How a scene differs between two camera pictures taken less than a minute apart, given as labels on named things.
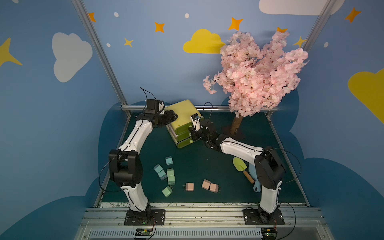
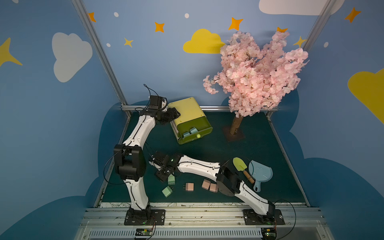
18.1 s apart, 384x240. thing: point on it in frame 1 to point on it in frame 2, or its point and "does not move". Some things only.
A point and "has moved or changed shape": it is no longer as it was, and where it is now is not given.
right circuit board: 268,233 does not move
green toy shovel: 241,165 does not move
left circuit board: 143,232 does not move
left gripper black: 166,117 does not move
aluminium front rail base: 204,223 does not move
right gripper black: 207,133 to 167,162
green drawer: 183,128 has moved or changed shape
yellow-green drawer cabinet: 178,128 has moved or changed shape
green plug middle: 171,178 does not move
